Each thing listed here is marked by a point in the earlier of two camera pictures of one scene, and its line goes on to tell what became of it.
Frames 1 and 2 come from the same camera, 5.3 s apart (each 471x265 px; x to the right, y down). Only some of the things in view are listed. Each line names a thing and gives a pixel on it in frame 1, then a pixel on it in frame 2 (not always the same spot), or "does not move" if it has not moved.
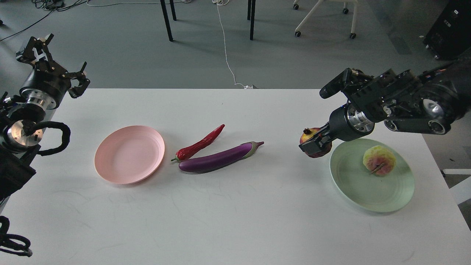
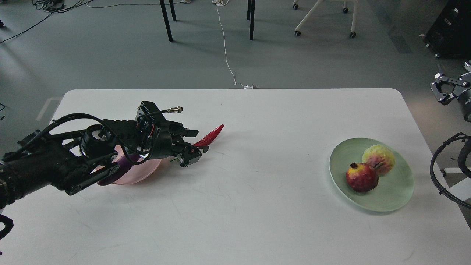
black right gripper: [346, 123] -> [445, 88]
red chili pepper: [186, 153] does not move
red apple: [307, 133] -> [361, 177]
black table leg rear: [173, 9] does not move
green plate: [364, 190] does not move
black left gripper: [45, 87] -> [165, 140]
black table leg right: [253, 4] does not move
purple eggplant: [200, 165] -> [124, 165]
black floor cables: [50, 5] does not move
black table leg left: [166, 17] does not move
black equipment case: [452, 36] does not move
